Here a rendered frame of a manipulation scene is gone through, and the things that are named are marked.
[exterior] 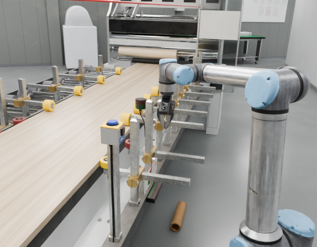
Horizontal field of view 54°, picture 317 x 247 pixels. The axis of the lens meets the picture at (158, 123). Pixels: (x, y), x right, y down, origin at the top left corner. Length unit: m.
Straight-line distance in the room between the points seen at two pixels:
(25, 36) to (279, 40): 8.43
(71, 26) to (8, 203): 7.32
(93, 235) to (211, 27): 3.06
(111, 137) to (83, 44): 7.39
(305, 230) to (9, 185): 1.19
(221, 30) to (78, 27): 5.05
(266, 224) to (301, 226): 0.19
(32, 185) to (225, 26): 3.14
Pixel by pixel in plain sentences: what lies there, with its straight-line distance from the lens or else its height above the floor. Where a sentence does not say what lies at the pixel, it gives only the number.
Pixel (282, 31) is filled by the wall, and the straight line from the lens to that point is 12.44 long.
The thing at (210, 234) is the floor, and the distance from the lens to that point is 2.57.
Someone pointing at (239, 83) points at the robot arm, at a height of 1.34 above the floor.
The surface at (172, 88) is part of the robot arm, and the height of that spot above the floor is 1.24.
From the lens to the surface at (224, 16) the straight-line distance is 4.03.
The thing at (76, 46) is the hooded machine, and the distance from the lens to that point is 8.46.
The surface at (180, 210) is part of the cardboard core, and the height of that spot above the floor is 0.08.
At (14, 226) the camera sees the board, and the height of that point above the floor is 0.90.
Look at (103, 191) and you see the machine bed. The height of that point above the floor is 0.69.
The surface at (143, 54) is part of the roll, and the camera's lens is 4.27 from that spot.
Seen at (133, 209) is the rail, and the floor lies 0.70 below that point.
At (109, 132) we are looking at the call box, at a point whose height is 1.20.
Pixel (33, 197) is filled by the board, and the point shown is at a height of 0.90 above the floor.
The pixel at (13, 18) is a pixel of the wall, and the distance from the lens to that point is 9.35.
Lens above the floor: 1.62
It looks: 20 degrees down
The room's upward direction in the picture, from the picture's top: 2 degrees clockwise
